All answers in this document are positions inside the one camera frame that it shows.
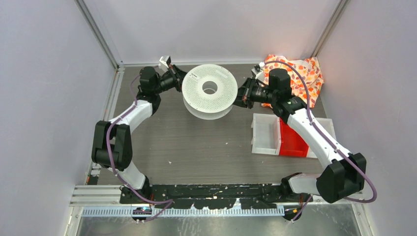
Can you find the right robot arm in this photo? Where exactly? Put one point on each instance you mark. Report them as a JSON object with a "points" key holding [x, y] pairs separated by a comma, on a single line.
{"points": [[343, 173]]}

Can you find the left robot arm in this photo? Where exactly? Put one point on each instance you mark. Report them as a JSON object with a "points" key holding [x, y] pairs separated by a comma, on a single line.
{"points": [[112, 144]]}

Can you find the white plastic bin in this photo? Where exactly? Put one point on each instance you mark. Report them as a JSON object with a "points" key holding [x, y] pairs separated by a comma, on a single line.
{"points": [[266, 134]]}

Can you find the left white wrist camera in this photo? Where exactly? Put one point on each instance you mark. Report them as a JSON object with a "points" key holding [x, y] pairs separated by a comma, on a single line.
{"points": [[164, 63]]}

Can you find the red plastic bin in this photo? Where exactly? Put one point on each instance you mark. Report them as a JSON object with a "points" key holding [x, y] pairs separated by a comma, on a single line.
{"points": [[291, 143]]}

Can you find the white bin on right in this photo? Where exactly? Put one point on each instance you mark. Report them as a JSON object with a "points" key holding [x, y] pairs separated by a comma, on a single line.
{"points": [[327, 124]]}

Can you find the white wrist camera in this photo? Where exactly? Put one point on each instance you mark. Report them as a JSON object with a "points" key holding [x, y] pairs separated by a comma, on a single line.
{"points": [[164, 63], [258, 72]]}

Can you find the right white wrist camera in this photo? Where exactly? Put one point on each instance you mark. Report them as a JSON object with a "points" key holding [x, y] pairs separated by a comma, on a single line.
{"points": [[258, 72]]}

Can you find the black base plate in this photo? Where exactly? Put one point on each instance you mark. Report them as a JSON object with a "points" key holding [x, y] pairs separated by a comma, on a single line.
{"points": [[221, 196]]}

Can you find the orange floral cloth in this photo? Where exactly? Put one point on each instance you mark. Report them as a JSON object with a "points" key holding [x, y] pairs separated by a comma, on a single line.
{"points": [[306, 76]]}

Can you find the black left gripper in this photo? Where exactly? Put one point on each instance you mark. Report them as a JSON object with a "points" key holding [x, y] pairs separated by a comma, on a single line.
{"points": [[179, 75]]}

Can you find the white plastic spool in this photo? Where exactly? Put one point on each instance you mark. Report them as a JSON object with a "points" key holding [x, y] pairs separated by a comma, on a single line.
{"points": [[209, 91]]}

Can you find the white slotted cable duct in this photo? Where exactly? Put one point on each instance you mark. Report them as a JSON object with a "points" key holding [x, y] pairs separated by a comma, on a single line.
{"points": [[146, 211]]}

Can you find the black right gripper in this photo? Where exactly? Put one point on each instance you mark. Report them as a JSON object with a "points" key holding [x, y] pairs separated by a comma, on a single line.
{"points": [[243, 98]]}

